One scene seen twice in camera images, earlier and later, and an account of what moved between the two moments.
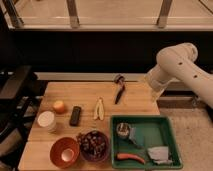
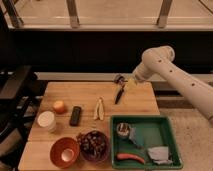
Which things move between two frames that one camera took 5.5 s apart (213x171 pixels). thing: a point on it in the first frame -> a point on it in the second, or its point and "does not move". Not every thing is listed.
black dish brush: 119,79 does not move
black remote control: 75,116 does not move
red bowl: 64,152 does not move
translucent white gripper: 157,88 -> 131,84
